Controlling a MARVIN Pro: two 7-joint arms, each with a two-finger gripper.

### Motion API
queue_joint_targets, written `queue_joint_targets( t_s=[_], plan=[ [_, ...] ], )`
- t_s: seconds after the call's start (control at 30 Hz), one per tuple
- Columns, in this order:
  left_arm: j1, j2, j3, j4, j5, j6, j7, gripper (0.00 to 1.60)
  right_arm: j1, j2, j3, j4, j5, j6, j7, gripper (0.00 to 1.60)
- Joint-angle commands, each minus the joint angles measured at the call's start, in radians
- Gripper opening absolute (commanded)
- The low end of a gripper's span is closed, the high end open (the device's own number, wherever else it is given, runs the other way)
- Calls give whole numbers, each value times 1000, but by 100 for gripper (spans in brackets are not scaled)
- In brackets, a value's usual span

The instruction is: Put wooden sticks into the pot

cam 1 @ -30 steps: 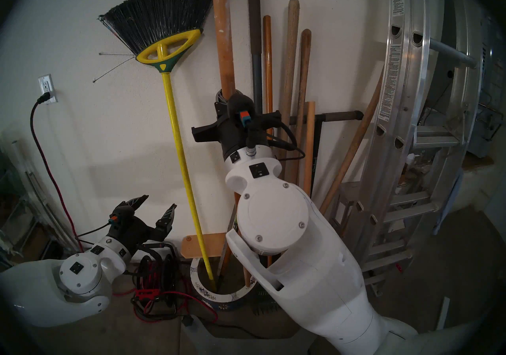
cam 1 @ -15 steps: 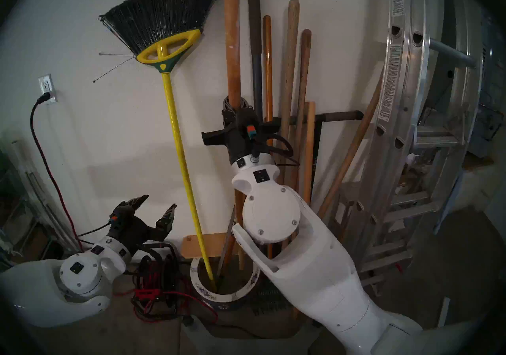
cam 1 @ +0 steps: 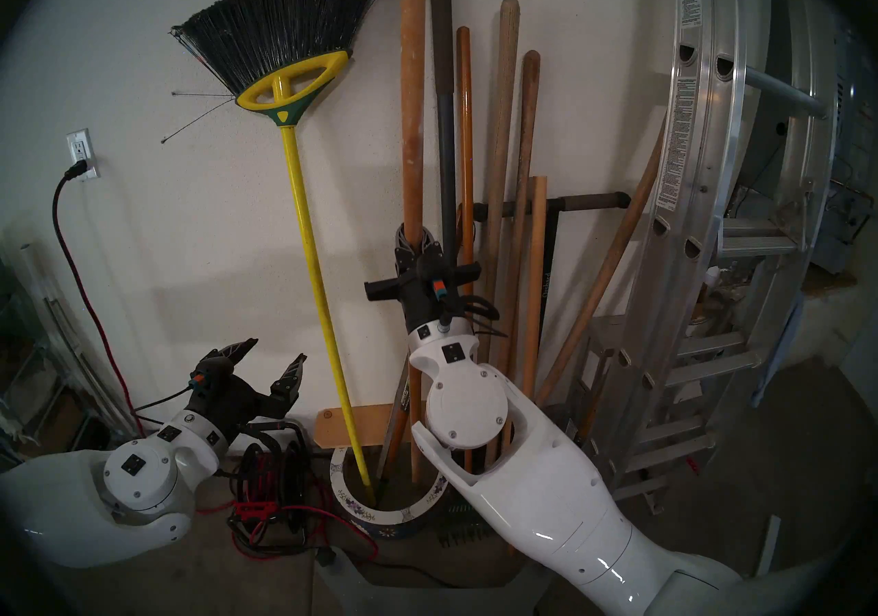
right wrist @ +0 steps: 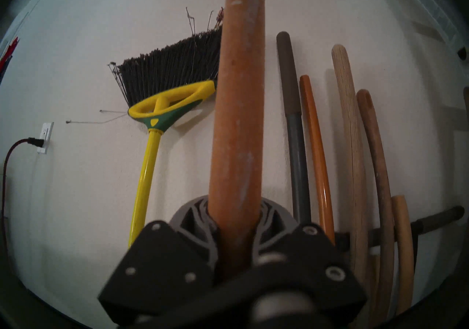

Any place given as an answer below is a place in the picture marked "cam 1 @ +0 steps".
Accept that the floral white ceramic pot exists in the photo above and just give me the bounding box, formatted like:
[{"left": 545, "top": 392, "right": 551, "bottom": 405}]
[{"left": 331, "top": 443, "right": 451, "bottom": 541}]

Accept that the red and black power cord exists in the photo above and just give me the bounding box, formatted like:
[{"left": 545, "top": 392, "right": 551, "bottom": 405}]
[{"left": 53, "top": 161, "right": 148, "bottom": 440}]

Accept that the grey electrical box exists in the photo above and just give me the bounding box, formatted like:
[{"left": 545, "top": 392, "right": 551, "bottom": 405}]
[{"left": 813, "top": 25, "right": 878, "bottom": 276}]

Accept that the green rake with orange handle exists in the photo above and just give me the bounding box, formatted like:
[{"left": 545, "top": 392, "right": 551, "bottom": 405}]
[{"left": 439, "top": 25, "right": 482, "bottom": 548}]

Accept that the white strip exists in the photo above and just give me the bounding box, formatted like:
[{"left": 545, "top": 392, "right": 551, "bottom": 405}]
[{"left": 744, "top": 517, "right": 783, "bottom": 595}]

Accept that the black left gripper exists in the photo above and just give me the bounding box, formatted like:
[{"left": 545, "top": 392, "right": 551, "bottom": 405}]
[{"left": 188, "top": 339, "right": 308, "bottom": 429}]

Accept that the light wooden board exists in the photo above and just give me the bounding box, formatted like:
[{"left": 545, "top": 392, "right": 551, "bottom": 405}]
[{"left": 314, "top": 402, "right": 427, "bottom": 451}]

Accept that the black T-handle garden tool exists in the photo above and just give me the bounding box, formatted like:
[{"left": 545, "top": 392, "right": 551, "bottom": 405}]
[{"left": 473, "top": 191, "right": 632, "bottom": 324}]

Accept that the plain flat-topped wooden stick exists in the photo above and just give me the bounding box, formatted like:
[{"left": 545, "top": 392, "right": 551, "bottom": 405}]
[{"left": 521, "top": 175, "right": 549, "bottom": 399}]

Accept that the pale thick wooden handle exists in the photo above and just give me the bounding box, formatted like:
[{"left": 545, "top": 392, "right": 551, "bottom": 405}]
[{"left": 478, "top": 0, "right": 521, "bottom": 365}]

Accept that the cluttered storage shelf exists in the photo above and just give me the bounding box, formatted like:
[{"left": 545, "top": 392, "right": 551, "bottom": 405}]
[{"left": 0, "top": 224, "right": 141, "bottom": 471}]

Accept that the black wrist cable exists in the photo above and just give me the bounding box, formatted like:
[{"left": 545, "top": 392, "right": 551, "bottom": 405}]
[
  {"left": 432, "top": 282, "right": 508, "bottom": 339},
  {"left": 130, "top": 375, "right": 206, "bottom": 413}
]

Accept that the dark brown wooden handle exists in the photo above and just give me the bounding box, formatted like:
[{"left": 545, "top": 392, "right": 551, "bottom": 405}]
[{"left": 494, "top": 50, "right": 543, "bottom": 375}]

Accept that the orange handle with green label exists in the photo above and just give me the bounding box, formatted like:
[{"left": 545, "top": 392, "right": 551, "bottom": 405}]
[{"left": 379, "top": 381, "right": 412, "bottom": 485}]

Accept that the black cord reel red cable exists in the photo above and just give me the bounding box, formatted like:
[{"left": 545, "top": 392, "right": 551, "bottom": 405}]
[{"left": 226, "top": 419, "right": 379, "bottom": 560}]

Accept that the paint-stained wooden pole white tip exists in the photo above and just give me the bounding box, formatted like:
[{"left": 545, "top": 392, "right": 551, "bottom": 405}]
[{"left": 400, "top": 0, "right": 429, "bottom": 485}]

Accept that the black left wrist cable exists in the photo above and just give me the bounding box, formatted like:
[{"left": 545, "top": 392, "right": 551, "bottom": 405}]
[{"left": 130, "top": 375, "right": 206, "bottom": 413}]

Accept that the aluminium step ladder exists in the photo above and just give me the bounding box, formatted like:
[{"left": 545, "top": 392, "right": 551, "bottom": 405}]
[{"left": 573, "top": 213, "right": 814, "bottom": 516}]

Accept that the yellow-handled black bristle broom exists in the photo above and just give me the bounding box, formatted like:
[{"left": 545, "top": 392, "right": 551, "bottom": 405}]
[{"left": 161, "top": 0, "right": 410, "bottom": 506}]

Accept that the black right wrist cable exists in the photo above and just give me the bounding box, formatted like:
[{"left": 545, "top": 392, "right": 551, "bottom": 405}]
[{"left": 432, "top": 282, "right": 508, "bottom": 339}]

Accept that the grey pole with black grip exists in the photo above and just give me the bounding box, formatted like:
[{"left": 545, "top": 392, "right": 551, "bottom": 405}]
[{"left": 429, "top": 0, "right": 460, "bottom": 262}]

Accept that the leaning light brown wooden handle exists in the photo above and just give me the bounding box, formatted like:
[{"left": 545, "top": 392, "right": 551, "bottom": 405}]
[{"left": 535, "top": 121, "right": 665, "bottom": 411}]

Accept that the white wall outlet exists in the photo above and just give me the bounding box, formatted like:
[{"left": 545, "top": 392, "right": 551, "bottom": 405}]
[{"left": 67, "top": 129, "right": 102, "bottom": 181}]

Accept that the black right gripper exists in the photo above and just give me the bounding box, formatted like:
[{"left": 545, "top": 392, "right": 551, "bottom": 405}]
[{"left": 364, "top": 224, "right": 482, "bottom": 331}]

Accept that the aluminium extension ladder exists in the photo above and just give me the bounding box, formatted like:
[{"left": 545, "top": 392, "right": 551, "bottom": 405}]
[{"left": 617, "top": 0, "right": 851, "bottom": 416}]

